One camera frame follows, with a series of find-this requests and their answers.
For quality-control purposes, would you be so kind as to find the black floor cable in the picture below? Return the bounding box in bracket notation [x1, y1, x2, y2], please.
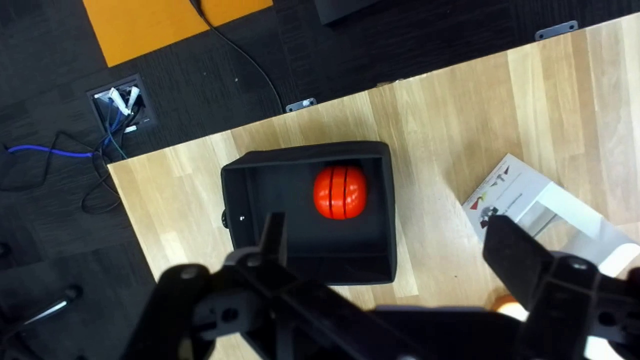
[188, 0, 288, 116]

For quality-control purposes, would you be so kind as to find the black rectangular tray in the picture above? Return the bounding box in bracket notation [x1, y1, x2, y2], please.
[221, 140, 398, 284]

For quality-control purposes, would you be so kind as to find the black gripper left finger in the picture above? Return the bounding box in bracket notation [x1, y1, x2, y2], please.
[123, 212, 426, 360]

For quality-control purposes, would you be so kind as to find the blue cable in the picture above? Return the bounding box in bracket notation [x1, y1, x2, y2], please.
[5, 97, 136, 162]

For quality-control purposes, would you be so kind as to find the red tomato toy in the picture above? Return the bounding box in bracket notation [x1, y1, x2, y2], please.
[312, 163, 368, 221]

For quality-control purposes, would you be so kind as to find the white open carton box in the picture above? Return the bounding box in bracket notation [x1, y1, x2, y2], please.
[462, 153, 640, 277]

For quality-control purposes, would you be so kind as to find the floor outlet box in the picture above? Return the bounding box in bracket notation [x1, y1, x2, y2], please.
[88, 74, 157, 134]

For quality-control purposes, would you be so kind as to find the orange floor mat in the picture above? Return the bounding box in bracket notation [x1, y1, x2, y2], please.
[83, 0, 274, 66]

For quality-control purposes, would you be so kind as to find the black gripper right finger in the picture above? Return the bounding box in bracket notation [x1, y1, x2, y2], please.
[483, 215, 640, 360]

